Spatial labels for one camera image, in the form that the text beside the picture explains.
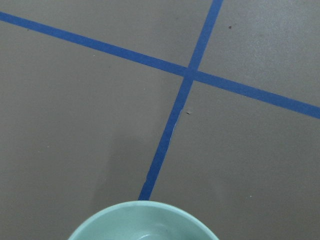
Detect green bowl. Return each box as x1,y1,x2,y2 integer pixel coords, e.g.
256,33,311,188
69,200,217,240

